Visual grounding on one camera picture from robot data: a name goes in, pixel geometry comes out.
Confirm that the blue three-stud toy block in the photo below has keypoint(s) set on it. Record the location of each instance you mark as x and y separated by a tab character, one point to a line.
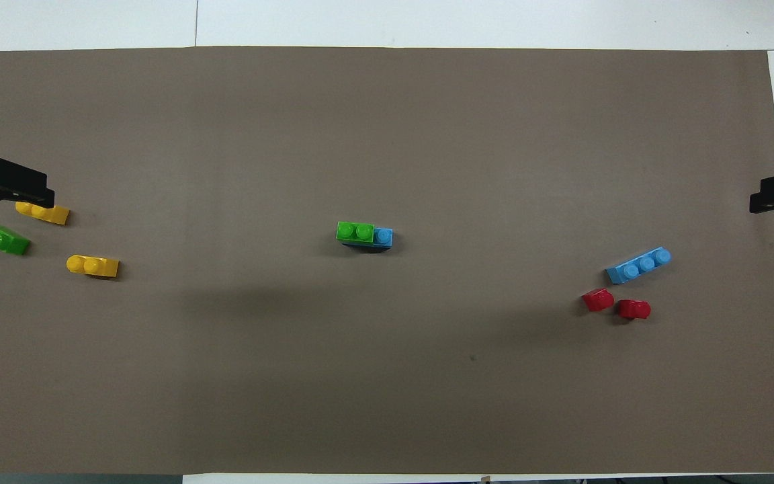
383	236
638	266

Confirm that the yellow two-stud toy block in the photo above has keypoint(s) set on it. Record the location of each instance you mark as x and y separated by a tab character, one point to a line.
51	214
91	266

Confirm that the green two-stud toy block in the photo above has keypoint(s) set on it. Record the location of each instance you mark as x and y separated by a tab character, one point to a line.
355	232
1	240

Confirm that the red one-stud toy block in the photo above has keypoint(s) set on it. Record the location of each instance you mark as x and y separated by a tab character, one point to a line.
598	300
634	309

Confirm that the brown paper table mat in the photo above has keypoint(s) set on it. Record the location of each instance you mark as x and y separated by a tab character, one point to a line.
387	376

